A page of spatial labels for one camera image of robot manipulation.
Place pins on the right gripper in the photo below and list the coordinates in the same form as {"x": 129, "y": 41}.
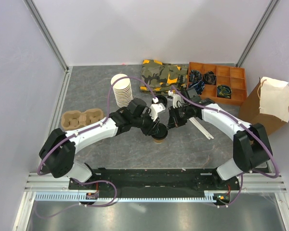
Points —
{"x": 172, "y": 113}

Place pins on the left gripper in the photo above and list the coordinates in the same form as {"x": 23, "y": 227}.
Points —
{"x": 152, "y": 126}

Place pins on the black plastic cup lid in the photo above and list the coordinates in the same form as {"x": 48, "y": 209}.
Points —
{"x": 161, "y": 133}

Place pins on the cardboard cup carrier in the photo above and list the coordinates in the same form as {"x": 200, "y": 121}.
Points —
{"x": 76, "y": 119}

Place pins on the single brown paper cup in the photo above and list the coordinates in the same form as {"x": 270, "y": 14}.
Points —
{"x": 158, "y": 140}

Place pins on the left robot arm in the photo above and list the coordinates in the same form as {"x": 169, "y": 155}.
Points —
{"x": 58, "y": 152}

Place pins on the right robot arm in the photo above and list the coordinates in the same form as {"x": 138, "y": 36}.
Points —
{"x": 251, "y": 146}

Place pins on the white wrapped straw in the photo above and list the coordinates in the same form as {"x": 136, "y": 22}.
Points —
{"x": 201, "y": 128}

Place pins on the blue striped rolled band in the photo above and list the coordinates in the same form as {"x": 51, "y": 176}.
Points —
{"x": 198, "y": 86}

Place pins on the camouflage folded cloth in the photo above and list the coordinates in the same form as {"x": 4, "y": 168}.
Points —
{"x": 161, "y": 76}

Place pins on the stack of paper cups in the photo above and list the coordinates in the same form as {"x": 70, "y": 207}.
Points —
{"x": 122, "y": 90}

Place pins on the dark rolled band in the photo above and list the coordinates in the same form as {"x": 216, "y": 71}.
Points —
{"x": 195, "y": 76}

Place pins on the yellow black rolled band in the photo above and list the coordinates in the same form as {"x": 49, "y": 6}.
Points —
{"x": 224, "y": 91}

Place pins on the orange compartment tray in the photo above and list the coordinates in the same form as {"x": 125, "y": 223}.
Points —
{"x": 233, "y": 77}

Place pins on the brown paper bag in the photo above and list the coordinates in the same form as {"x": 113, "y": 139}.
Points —
{"x": 267, "y": 104}

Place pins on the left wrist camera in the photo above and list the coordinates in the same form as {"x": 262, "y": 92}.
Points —
{"x": 156, "y": 108}

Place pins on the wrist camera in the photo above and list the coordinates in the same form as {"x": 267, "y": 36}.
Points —
{"x": 156, "y": 108}
{"x": 176, "y": 99}

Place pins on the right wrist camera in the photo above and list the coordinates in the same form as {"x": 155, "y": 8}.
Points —
{"x": 176, "y": 99}

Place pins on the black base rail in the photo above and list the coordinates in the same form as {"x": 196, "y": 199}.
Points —
{"x": 156, "y": 182}

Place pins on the slotted cable duct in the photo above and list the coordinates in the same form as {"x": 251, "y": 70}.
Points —
{"x": 86, "y": 197}

